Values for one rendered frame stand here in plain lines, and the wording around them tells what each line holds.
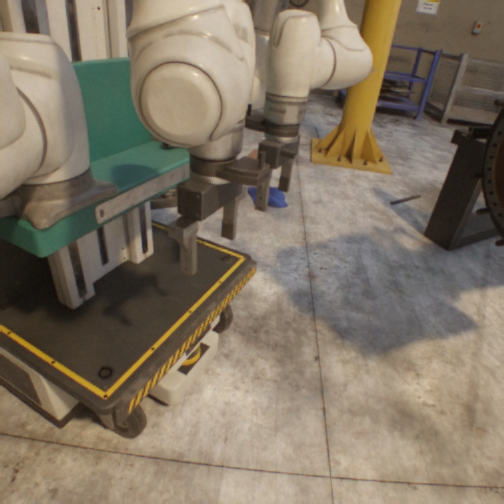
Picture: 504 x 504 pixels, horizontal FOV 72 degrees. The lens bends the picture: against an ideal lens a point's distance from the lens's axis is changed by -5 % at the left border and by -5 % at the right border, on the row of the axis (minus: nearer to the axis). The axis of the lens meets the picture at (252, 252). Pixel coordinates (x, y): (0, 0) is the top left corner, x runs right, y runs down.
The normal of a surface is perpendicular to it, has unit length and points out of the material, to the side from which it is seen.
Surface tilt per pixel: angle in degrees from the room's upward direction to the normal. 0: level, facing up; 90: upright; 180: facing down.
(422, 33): 90
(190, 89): 101
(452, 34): 90
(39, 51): 52
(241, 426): 0
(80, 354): 0
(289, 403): 0
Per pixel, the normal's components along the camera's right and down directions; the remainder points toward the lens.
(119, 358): 0.09, -0.83
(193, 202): -0.46, 0.46
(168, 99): 0.00, 0.67
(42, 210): 0.18, -0.66
